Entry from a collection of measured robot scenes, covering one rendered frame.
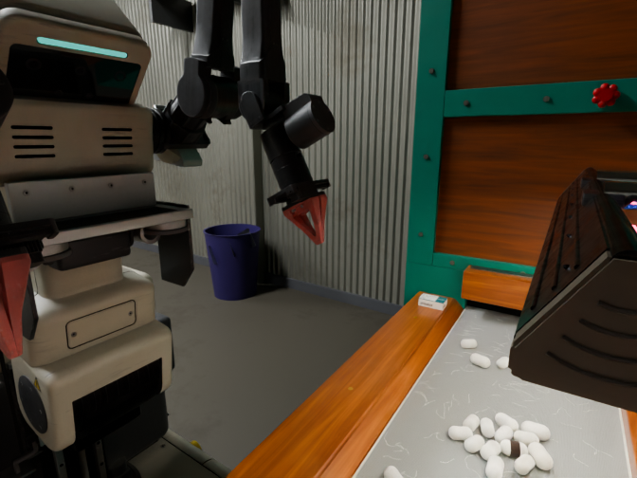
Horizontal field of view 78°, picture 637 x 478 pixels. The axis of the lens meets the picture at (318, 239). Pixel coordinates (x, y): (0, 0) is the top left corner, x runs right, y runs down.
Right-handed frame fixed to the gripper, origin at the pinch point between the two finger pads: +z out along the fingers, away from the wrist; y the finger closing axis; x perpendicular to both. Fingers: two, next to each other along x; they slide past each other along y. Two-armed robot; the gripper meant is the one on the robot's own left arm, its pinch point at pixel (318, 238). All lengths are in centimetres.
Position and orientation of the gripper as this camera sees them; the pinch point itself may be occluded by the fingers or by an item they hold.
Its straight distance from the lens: 65.5
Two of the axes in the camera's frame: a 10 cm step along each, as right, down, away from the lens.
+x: -7.3, 3.2, 6.0
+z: 3.7, 9.3, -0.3
